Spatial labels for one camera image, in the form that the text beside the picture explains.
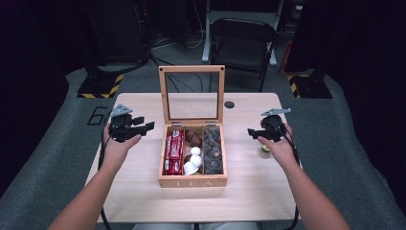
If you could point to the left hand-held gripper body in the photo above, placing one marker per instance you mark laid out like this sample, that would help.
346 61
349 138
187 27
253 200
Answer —
121 127

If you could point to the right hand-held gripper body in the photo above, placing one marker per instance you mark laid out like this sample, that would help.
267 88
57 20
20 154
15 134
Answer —
273 124

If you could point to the gold coffee capsule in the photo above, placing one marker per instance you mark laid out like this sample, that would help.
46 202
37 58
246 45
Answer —
265 148

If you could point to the wooden tea box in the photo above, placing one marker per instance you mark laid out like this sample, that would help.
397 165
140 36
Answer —
192 182

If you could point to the person's left hand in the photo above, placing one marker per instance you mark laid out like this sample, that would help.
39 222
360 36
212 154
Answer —
116 151

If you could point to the person's right hand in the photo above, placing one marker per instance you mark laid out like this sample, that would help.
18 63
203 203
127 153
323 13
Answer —
284 150

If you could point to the red stick packet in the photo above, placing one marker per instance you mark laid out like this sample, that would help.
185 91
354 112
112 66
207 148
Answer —
177 143
168 153
176 166

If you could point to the black table grommet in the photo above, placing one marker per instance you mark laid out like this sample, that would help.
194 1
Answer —
229 104

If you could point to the dark tea sachet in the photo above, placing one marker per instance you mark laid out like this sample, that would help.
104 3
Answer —
213 166
213 150
212 134

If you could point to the brown coffee capsule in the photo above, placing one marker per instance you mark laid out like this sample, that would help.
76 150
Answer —
197 141
190 135
187 158

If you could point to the striped black stand base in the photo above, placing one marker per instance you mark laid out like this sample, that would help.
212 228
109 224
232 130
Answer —
311 87
99 86

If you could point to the white coffee capsule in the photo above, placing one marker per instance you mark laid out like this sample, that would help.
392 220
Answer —
190 168
196 160
195 150

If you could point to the black folding chair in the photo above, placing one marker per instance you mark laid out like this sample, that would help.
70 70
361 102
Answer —
241 48

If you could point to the black equipment cabinet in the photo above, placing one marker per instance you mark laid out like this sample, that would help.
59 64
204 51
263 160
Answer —
118 32

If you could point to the black curtain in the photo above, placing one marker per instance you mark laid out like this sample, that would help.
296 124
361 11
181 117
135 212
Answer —
367 64
28 80

